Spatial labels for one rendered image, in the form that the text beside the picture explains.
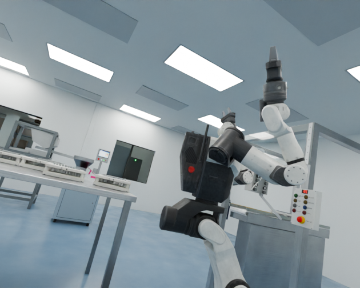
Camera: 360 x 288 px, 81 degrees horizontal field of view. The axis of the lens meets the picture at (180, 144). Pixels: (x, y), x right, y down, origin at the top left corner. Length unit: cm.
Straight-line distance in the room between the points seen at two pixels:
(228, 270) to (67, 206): 331
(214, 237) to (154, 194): 631
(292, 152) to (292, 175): 9
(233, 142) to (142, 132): 635
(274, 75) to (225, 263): 87
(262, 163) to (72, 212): 361
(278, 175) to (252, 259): 179
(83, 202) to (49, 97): 377
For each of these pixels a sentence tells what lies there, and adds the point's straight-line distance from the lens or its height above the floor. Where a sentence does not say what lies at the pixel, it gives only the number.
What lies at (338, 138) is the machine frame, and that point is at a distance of 220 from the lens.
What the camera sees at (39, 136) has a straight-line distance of 490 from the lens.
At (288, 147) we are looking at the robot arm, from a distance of 93.
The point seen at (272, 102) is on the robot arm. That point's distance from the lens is 95.
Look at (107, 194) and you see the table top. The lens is 134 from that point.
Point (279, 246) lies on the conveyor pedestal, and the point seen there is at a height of 64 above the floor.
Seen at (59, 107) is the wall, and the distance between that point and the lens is 696.
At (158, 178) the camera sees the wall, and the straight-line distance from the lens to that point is 731.
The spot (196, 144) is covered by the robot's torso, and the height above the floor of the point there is 124.
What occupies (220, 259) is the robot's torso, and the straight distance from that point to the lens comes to 116.
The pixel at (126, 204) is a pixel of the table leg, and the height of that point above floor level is 84.
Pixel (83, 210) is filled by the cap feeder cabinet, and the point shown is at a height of 25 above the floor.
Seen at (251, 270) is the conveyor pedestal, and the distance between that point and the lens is 263.
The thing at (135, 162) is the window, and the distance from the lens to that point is 715.
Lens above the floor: 102
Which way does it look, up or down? 11 degrees up
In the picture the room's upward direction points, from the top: 14 degrees clockwise
